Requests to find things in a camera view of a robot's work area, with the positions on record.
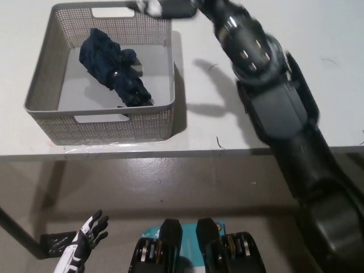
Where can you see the black table foot plate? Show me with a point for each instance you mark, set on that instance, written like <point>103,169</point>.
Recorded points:
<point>57,245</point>

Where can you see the navy blue umbrella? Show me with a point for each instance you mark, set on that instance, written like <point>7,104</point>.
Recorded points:
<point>108,62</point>

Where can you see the grey perforated plastic basket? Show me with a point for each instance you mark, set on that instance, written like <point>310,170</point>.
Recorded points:
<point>113,31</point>

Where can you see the thin black thread piece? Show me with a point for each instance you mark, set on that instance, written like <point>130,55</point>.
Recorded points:
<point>330,60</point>
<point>218,143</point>
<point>213,66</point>

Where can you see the black robot body block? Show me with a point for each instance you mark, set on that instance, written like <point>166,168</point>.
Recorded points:
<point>167,244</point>
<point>210,244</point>

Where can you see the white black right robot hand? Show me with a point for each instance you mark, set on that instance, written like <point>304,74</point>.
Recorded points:
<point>173,8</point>

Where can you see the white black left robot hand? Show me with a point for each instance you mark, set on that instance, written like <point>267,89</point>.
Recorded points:
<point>85,241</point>

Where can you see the black metal table leg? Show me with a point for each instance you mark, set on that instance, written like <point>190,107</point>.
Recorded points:
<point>20,229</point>

